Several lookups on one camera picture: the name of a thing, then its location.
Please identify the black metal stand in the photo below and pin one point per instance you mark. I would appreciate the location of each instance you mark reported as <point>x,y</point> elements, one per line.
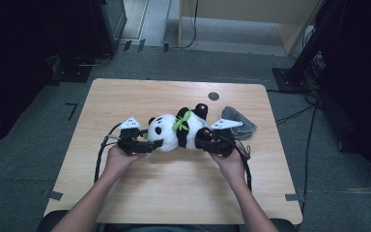
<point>286,80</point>

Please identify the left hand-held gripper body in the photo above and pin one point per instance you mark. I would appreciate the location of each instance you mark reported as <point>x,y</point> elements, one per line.
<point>132,145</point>

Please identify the panda plush toy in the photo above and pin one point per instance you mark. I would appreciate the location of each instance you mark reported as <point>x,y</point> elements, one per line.
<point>167,135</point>

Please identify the dark round table grommet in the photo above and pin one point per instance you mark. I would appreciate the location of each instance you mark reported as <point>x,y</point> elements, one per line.
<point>213,96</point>

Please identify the grey tape strip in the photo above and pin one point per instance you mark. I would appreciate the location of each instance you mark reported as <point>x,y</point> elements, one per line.
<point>55,195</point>
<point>291,197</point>

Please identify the black equipment cabinet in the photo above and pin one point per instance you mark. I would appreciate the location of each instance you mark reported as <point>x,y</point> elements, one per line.
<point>109,29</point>

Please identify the black flat stand base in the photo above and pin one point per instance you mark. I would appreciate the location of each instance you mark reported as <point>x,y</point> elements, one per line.
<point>72,74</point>

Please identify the grey cloth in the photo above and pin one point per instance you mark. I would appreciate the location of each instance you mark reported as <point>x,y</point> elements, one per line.
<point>238,117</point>

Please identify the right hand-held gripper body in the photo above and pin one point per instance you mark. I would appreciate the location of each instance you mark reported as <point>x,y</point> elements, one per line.
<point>222,143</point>

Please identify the light wooden furniture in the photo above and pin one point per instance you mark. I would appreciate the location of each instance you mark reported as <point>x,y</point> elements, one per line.
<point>238,8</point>

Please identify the dark floor tape piece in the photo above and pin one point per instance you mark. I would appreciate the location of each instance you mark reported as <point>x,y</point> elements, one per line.
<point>127,45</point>
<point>165,47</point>
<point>141,45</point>

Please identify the person's right hand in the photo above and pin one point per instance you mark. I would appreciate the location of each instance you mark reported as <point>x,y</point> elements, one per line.
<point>230,166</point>

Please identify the black angled floor tape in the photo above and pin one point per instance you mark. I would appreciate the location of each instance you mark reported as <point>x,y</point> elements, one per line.
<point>74,111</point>

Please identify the person's left hand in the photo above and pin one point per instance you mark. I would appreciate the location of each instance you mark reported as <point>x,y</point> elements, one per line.
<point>122,161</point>

